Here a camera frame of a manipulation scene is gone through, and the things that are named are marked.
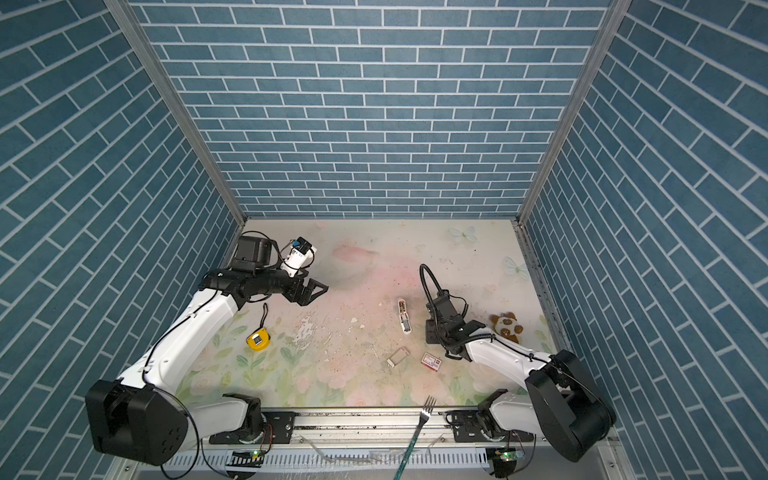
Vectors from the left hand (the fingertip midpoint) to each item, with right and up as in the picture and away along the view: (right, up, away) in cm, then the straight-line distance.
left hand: (315, 279), depth 79 cm
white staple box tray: (+23, -23, +8) cm, 33 cm away
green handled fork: (+29, -34, -3) cm, 45 cm away
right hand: (+32, -15, +11) cm, 37 cm away
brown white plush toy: (+54, -15, +9) cm, 57 cm away
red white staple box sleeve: (+32, -24, +5) cm, 40 cm away
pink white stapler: (+24, -13, +12) cm, 30 cm away
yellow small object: (-19, -19, +7) cm, 27 cm away
